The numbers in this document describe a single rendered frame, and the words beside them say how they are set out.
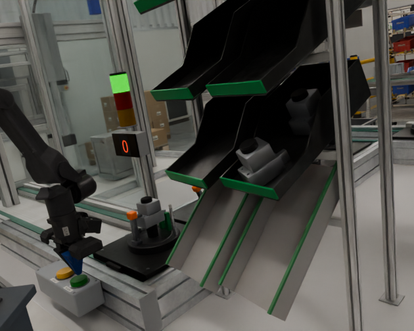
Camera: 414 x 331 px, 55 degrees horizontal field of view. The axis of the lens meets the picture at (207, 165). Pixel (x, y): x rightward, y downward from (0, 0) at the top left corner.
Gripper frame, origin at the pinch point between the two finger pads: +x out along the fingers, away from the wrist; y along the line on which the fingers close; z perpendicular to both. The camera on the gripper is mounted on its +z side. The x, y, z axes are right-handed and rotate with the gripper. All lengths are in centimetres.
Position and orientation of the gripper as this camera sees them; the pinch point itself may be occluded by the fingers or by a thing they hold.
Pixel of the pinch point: (75, 261)
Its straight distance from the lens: 97.9
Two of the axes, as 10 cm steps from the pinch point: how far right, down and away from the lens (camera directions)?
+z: 6.8, -2.9, 6.7
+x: 1.5, 9.5, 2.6
